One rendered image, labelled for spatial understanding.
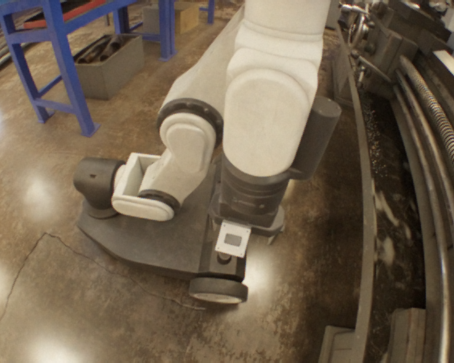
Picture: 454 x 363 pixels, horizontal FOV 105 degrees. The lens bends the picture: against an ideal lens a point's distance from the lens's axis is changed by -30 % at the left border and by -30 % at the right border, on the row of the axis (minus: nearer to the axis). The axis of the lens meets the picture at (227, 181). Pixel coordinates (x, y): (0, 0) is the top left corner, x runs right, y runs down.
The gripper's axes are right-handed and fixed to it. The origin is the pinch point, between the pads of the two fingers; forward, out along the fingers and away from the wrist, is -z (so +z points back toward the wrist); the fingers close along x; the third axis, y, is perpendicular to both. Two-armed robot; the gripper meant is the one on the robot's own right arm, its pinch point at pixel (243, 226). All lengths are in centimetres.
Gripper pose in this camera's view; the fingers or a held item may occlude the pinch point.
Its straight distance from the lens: 43.5
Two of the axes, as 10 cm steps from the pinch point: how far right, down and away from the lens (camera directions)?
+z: 0.5, -6.2, -7.8
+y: 2.7, -7.5, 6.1
